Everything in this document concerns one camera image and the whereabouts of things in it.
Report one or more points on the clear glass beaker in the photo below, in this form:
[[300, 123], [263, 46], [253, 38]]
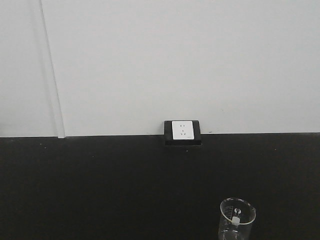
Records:
[[228, 231]]

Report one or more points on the clear plastic pipette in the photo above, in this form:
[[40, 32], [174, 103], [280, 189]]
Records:
[[236, 217]]

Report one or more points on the black socket mounting box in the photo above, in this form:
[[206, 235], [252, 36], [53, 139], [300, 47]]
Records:
[[168, 135]]

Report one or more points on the white wall power socket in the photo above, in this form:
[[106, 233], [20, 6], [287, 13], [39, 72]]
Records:
[[182, 130]]

